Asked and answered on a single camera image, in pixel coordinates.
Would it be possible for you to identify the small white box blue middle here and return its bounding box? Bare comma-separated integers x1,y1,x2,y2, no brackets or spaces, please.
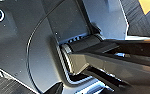
74,83,109,94

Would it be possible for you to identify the grey robot torso limb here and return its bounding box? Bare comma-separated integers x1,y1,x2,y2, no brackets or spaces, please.
59,31,150,94

